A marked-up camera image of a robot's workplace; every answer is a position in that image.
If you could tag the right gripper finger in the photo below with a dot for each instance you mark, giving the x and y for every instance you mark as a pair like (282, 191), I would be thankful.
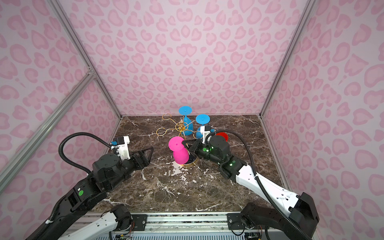
(191, 150)
(187, 140)

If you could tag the aluminium frame strut diagonal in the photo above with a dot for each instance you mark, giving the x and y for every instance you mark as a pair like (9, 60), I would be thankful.
(19, 160)

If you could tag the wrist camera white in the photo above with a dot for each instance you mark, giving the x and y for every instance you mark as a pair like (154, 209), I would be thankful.
(119, 146)
(206, 132)

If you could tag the blue wine glass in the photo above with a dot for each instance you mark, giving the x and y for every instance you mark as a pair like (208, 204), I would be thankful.
(201, 119)
(188, 123)

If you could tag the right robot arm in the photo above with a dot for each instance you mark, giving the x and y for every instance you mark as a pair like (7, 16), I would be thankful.
(293, 214)

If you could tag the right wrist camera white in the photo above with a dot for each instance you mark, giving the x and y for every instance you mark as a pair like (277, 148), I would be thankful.
(206, 132)

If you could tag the red wine glass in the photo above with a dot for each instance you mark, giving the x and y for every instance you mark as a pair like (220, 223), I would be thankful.
(224, 135)

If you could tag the magenta wine glass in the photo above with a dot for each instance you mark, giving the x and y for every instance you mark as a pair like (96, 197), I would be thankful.
(180, 153)

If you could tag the blue wine glass rear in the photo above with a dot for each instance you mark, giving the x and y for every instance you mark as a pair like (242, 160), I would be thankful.
(188, 123)

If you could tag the aluminium mounting rail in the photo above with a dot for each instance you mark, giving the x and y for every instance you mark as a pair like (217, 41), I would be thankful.
(170, 226)

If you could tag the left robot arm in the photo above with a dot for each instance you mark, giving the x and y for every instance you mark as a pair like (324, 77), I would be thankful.
(108, 172)

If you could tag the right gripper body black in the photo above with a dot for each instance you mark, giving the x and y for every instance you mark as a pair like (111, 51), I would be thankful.
(202, 150)

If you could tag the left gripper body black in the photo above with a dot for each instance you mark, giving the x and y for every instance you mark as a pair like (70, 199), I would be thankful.
(136, 164)

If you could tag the blue wine glass front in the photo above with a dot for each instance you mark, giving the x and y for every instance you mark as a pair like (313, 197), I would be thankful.
(201, 119)

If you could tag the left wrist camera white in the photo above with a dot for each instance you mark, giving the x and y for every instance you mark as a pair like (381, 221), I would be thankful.
(119, 146)

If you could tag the gold wire glass rack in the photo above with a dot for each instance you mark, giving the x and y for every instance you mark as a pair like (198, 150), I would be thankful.
(178, 128)

